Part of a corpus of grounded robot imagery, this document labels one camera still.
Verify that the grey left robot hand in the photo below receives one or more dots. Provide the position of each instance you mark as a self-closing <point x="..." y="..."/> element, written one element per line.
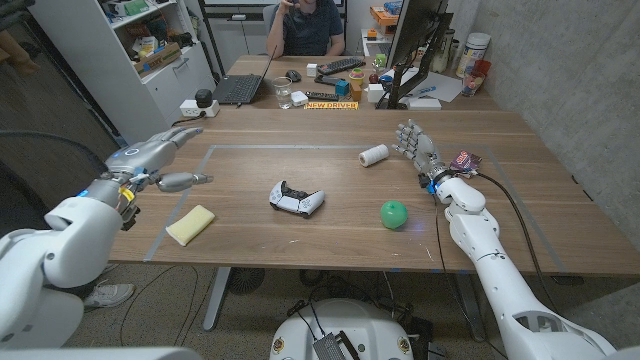
<point x="142" y="157"/>

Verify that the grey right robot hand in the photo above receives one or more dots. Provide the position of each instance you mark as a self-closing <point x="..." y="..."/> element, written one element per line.
<point x="424" y="150"/>

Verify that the yellow sponge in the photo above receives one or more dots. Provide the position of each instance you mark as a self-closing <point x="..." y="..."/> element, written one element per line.
<point x="191" y="224"/>

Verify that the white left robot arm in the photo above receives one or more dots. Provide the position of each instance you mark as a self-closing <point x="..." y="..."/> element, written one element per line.
<point x="75" y="235"/>

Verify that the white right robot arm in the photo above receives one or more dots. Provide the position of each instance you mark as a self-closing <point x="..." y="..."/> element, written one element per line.
<point x="500" y="280"/>

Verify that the white game controller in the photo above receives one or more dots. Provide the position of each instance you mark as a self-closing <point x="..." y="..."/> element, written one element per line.
<point x="296" y="201"/>

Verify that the purple snack packet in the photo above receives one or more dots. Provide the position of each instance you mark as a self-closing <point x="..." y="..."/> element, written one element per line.
<point x="465" y="162"/>

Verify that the flat white box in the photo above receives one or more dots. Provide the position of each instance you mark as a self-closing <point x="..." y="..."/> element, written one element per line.
<point x="424" y="104"/>

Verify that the white twine spool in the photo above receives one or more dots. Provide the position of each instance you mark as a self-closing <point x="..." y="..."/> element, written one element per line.
<point x="373" y="155"/>

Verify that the white power strip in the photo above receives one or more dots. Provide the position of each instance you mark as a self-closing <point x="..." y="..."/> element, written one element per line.
<point x="187" y="108"/>

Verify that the white shelf cabinet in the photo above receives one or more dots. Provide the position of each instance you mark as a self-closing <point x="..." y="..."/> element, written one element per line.
<point x="115" y="95"/>

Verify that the white paper sheet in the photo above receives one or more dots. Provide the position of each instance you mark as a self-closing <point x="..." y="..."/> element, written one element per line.
<point x="445" y="85"/>

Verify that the green ball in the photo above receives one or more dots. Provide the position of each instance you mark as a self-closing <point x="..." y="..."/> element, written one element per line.
<point x="394" y="215"/>

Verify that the black round plug adapter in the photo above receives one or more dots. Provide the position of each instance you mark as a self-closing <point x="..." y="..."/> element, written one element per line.
<point x="203" y="97"/>

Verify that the red cup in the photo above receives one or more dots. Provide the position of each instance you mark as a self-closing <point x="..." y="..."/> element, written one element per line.
<point x="474" y="80"/>

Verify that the orange wooden block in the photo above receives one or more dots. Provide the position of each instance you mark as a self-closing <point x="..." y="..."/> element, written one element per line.
<point x="356" y="93"/>

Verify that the cardboard box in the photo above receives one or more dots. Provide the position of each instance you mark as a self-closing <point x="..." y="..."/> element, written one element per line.
<point x="157" y="59"/>

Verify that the colourful stacking toy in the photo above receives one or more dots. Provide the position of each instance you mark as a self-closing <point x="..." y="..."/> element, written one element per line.
<point x="356" y="76"/>

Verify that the blue cube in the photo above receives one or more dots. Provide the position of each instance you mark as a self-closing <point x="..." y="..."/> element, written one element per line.
<point x="342" y="88"/>

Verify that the yellow new driver sign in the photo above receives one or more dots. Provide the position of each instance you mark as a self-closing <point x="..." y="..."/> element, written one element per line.
<point x="331" y="105"/>

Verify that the white canister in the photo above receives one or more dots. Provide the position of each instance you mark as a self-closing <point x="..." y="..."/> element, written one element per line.
<point x="474" y="52"/>

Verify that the black remote control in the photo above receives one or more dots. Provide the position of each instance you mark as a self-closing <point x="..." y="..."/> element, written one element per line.
<point x="322" y="95"/>

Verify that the black laptop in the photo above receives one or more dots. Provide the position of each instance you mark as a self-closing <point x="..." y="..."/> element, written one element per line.
<point x="239" y="89"/>

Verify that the black keyboard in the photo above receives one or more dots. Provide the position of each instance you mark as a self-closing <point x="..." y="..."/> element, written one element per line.
<point x="341" y="65"/>

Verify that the black phone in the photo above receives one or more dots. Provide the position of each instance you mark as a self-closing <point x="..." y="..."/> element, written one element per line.
<point x="327" y="80"/>

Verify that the black monitor on stand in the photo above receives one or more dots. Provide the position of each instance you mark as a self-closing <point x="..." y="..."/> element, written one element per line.
<point x="415" y="30"/>

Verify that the small white charger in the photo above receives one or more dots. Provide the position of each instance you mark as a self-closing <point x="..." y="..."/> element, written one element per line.
<point x="299" y="98"/>

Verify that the small white cube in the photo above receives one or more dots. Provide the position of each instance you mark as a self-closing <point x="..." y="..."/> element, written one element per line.
<point x="312" y="70"/>

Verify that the orange box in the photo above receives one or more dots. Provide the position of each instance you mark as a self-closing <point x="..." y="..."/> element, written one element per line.
<point x="384" y="16"/>

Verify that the white sneaker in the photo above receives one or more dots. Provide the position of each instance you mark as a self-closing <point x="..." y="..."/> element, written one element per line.
<point x="107" y="295"/>

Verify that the black computer mouse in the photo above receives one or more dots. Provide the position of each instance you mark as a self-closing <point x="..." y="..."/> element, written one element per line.
<point x="293" y="75"/>

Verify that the clear drinking glass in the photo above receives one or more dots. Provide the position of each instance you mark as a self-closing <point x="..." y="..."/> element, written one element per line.
<point x="283" y="95"/>

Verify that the white table leg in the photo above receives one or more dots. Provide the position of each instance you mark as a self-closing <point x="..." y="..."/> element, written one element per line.
<point x="216" y="300"/>

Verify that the person in dark shirt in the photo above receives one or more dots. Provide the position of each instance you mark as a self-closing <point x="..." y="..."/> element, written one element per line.
<point x="310" y="30"/>

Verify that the grey table leg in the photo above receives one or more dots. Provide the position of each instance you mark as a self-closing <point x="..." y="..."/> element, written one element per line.
<point x="470" y="310"/>

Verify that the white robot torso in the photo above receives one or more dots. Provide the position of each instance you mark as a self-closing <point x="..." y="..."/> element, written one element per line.
<point x="350" y="325"/>

